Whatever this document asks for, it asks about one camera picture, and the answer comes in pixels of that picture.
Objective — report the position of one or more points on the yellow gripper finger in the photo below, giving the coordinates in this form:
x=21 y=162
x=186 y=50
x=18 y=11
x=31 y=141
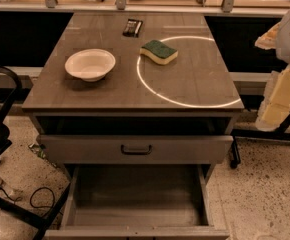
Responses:
x=275 y=107
x=268 y=40

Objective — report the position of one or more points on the green and yellow sponge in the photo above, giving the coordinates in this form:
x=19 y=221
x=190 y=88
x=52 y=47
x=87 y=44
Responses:
x=159 y=52

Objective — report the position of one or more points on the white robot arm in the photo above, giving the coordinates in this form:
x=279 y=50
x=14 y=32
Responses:
x=283 y=40

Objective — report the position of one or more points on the black stand with wheel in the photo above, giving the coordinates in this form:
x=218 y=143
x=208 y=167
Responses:
x=278 y=134

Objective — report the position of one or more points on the black snack bar wrapper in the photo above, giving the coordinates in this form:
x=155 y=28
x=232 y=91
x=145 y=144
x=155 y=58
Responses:
x=132 y=28

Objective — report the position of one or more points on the grey drawer cabinet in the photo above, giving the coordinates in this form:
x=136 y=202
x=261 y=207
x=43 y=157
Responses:
x=193 y=95

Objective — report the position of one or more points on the white paper bowl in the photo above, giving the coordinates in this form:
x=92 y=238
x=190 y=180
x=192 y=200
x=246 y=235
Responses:
x=90 y=65

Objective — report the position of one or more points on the open bottom drawer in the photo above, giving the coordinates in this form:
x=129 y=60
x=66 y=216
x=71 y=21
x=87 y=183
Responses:
x=137 y=202

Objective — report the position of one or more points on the metal railing with posts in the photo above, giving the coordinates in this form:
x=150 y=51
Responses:
x=248 y=7

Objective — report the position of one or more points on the closed middle drawer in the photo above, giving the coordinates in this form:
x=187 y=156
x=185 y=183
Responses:
x=92 y=149

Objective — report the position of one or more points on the black drawer handle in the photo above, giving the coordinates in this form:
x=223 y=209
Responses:
x=136 y=151

